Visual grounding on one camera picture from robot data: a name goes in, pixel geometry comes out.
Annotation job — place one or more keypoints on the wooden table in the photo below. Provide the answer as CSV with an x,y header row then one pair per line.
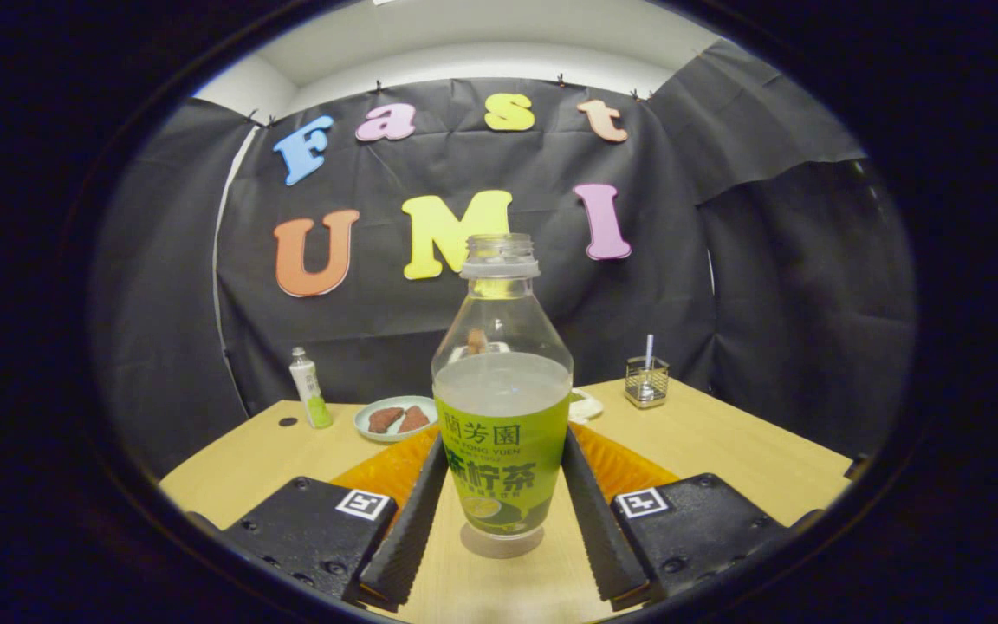
x,y
724,451

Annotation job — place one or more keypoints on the black backdrop cloth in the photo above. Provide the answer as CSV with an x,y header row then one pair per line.
x,y
378,329

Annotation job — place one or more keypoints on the round brown coaster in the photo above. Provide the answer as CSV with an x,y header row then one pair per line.
x,y
499,548

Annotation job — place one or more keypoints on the black table edge clamp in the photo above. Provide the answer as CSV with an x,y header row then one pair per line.
x,y
856,466

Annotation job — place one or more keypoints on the pale green plate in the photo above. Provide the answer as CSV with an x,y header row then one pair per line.
x,y
365,431

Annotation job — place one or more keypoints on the green label juice bottle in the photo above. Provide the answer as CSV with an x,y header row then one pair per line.
x,y
499,451

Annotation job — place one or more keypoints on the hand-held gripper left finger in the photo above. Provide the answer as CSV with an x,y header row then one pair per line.
x,y
412,537

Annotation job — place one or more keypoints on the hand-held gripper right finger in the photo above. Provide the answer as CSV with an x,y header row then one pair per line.
x,y
599,537

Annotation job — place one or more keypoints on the white divided snack tray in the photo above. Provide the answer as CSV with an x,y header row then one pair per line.
x,y
587,406

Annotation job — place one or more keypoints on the brown food piece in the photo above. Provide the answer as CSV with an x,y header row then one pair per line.
x,y
415,419
384,419

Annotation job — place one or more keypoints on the white pen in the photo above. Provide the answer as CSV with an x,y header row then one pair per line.
x,y
648,347

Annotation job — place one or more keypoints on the small white green bottle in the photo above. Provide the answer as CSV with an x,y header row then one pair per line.
x,y
313,394

